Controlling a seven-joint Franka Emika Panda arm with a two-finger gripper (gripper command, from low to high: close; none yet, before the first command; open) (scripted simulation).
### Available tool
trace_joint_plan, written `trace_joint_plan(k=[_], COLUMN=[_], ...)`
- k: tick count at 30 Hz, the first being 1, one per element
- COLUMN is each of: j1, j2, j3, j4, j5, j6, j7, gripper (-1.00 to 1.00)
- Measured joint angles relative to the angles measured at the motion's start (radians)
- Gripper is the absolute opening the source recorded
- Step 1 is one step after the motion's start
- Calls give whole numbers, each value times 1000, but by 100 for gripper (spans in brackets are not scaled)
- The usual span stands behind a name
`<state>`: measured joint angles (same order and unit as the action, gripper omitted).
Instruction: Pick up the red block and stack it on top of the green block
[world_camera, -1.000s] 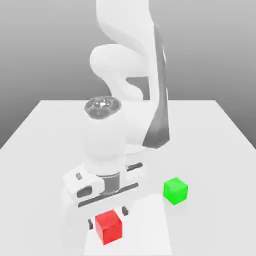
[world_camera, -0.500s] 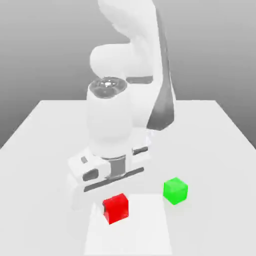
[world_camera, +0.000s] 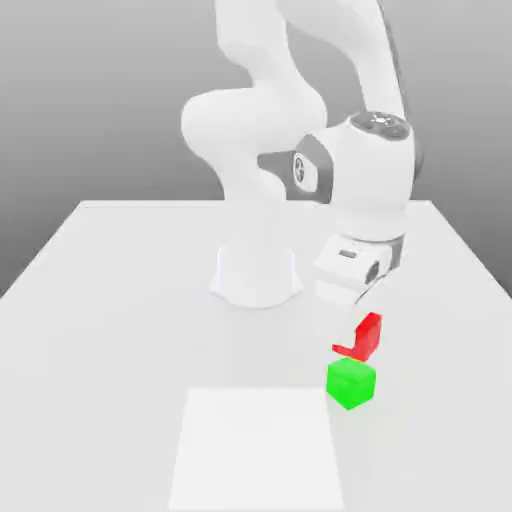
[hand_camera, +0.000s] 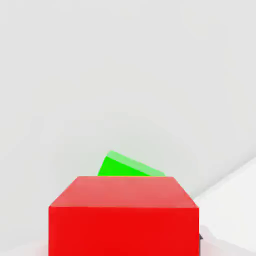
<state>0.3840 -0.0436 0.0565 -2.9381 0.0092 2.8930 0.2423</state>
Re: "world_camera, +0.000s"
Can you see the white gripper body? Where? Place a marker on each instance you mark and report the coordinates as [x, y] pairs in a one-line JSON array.
[[338, 298]]

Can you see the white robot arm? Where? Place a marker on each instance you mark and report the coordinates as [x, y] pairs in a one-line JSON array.
[[360, 180]]

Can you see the small green cube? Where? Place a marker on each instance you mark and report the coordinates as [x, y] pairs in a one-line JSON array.
[[350, 384]]

